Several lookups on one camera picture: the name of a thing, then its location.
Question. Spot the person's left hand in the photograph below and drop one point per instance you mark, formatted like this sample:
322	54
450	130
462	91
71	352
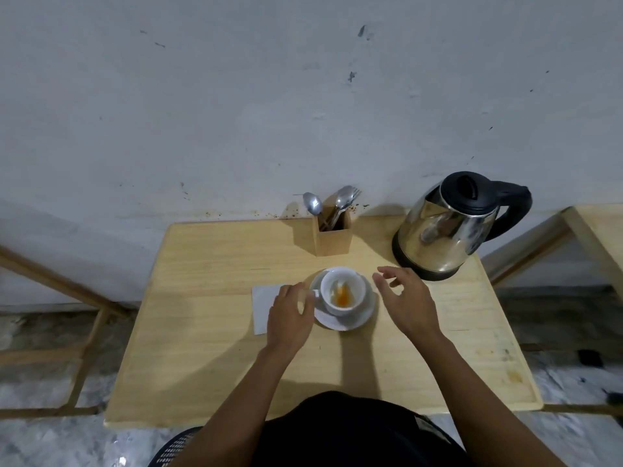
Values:
287	320

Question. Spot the person's right hand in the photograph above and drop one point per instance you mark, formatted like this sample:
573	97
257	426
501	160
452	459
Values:
413	306

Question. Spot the person's right thumb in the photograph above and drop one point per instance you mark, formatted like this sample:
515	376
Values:
380	283

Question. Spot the person's left thumb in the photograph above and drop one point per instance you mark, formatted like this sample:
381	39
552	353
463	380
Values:
310	306

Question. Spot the white ceramic cup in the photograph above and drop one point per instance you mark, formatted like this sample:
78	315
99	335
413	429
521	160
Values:
353	289

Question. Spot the person's left forearm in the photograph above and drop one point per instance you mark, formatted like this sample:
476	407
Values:
228	408

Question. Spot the person's right forearm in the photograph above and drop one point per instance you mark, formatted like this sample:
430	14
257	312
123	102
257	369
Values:
482	403

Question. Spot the orange tea residue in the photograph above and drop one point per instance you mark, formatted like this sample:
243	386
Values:
343	297

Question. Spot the white ceramic saucer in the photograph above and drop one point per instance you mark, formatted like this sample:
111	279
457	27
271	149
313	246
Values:
343	321

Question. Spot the white paper napkin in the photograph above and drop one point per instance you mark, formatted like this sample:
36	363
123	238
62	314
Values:
263	306

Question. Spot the wooden cutlery holder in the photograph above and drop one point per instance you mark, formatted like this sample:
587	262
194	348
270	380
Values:
333	240

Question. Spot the metal spoon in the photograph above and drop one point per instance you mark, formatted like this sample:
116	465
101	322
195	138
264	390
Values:
313	204
343	198

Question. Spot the metal fork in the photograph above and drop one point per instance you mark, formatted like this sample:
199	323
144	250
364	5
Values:
356	193

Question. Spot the person's black clothing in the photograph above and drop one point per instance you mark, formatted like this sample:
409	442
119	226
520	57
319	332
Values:
350	432

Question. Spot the black mesh plastic chair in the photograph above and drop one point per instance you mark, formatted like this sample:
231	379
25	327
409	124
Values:
177	449

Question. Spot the wooden side table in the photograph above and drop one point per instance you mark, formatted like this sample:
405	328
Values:
596	228

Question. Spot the wooden frame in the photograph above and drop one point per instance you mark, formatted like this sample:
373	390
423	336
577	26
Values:
53	282

